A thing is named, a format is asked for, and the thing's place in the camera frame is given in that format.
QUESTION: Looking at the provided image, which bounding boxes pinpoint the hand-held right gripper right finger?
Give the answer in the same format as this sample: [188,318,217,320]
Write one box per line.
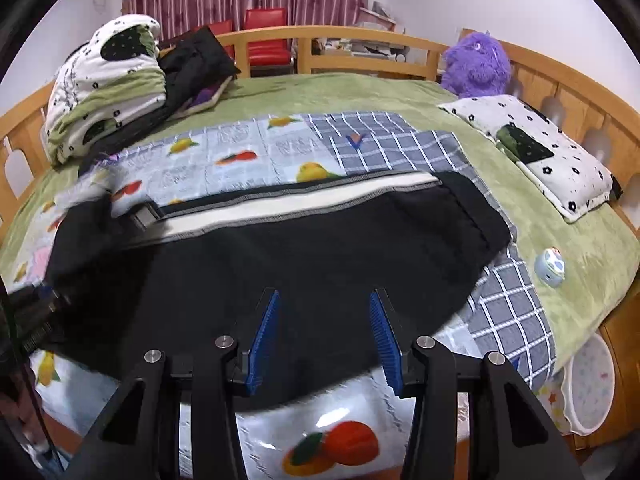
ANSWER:
[369,288,586,480]

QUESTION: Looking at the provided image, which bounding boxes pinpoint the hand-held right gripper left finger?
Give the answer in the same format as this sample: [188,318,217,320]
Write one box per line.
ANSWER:
[65,287,281,480]

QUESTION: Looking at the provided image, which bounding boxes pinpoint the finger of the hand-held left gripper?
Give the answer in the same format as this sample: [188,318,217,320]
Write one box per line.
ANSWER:
[27,282,73,311]

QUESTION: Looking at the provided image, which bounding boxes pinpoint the black pants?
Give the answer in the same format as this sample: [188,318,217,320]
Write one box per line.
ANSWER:
[45,170,513,408]

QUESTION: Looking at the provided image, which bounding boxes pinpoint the person's blue clothing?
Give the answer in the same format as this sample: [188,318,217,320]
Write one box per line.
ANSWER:
[35,447,68,478]

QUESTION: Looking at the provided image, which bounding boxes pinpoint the grey checked cloth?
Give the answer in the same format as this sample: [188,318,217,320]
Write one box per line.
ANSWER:
[305,111,557,396]

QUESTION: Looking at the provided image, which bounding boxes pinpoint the fruit print plastic tablecloth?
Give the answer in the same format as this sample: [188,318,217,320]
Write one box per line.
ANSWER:
[0,112,471,480]

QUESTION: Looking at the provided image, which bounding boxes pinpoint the folded white green floral quilt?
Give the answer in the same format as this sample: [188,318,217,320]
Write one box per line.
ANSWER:
[42,15,168,166]

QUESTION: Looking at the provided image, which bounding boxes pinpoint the white plastic basin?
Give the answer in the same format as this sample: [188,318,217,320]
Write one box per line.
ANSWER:
[562,332,617,436]

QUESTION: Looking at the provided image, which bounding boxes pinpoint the purple white cloth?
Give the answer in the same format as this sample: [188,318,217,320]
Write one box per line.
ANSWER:
[175,80,232,117]

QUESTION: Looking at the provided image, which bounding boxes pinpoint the white floral pillow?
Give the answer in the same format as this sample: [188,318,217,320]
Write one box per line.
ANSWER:
[437,94,623,223]

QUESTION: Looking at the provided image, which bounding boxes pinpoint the green blanket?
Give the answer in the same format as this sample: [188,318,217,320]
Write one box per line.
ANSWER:
[0,72,640,376]

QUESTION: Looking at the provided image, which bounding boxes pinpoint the pile of black clothes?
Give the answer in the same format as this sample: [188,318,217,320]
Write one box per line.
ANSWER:
[80,26,241,161]

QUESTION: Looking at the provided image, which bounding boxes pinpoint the purple plush toy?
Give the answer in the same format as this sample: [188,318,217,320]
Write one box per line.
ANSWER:
[440,30,513,98]

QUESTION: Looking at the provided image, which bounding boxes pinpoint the red chair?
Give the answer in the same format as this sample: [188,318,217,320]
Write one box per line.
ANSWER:
[243,7,293,78]
[192,20,236,61]

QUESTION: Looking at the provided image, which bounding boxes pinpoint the pile of papers and boxes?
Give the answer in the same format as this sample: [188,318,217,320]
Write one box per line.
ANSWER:
[312,2,441,61]

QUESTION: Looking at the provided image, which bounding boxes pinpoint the wooden bed frame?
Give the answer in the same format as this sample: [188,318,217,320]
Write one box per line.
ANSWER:
[0,25,640,461]

